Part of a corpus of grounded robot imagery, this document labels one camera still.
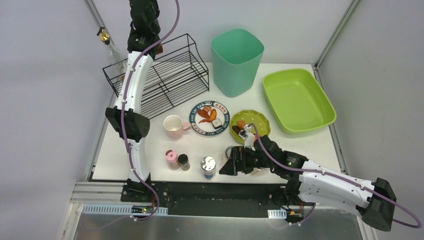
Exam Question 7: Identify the silver lid blue shaker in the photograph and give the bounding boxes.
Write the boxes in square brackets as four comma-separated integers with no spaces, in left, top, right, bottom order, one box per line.
[200,156,217,180]

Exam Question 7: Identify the glass bottle brown contents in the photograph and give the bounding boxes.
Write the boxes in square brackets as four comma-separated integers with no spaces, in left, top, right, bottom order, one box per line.
[96,26,126,81]

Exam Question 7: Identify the glass bottle gold spout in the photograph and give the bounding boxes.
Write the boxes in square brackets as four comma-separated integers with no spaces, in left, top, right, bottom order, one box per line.
[155,43,164,55]

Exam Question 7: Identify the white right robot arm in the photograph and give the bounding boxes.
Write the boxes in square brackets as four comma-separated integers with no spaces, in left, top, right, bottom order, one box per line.
[219,135,397,232]

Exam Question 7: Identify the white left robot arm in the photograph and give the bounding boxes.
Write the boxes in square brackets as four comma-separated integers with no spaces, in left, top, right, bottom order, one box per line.
[105,0,162,201]

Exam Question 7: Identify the glass jar left chrome rim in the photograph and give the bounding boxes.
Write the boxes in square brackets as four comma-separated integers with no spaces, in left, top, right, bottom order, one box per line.
[221,145,234,164]

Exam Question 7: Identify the dark sea cucumber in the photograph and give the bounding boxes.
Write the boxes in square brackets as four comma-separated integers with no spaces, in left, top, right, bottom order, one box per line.
[231,125,242,135]

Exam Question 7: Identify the orange fried cutlet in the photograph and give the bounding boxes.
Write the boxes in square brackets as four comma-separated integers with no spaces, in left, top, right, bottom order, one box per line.
[237,120,246,129]

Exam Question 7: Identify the green dotted small plate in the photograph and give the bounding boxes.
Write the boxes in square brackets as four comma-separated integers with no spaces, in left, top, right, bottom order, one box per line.
[230,109,271,144]

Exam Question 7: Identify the black lid spice jar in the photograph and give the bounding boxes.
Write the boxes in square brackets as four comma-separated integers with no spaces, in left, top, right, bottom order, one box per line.
[177,154,190,171]

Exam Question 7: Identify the white sushi roll piece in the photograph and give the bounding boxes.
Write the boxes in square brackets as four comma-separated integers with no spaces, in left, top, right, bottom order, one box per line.
[211,118,223,130]

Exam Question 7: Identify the teal rimmed white plate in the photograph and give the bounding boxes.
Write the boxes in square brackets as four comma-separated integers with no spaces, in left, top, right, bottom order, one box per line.
[189,100,231,137]

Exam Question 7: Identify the orange chicken wing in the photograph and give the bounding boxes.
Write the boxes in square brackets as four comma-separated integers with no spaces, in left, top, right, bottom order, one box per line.
[199,108,217,123]

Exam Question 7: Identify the pink lid spice jar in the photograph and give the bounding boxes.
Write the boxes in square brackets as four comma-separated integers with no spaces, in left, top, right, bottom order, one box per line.
[165,149,180,170]

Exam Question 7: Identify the brown sausage piece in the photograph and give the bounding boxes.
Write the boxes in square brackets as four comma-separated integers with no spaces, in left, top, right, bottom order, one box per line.
[197,109,210,119]

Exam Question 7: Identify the pink white mug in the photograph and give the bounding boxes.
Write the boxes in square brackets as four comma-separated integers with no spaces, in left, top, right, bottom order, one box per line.
[163,115,191,139]

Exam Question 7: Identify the lime green plastic tub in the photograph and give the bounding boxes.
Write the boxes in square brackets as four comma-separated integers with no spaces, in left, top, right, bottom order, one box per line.
[262,68,337,135]

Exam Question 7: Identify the teal plastic bin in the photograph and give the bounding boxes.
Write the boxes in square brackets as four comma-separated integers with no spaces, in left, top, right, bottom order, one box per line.
[210,28,265,98]

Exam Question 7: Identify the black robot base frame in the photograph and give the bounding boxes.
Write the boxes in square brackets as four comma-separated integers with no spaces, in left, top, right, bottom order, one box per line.
[120,180,302,218]

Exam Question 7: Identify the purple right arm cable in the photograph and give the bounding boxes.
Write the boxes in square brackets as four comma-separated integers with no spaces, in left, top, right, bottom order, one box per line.
[246,123,423,229]

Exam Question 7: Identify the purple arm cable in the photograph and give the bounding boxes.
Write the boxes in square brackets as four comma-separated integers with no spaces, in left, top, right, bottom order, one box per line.
[246,123,423,229]
[119,0,181,222]

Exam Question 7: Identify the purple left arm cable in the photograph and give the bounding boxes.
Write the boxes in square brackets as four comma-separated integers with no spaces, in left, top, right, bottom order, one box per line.
[119,0,181,222]

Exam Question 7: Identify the black wire rack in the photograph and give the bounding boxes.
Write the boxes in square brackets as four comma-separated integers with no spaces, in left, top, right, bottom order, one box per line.
[102,33,210,119]

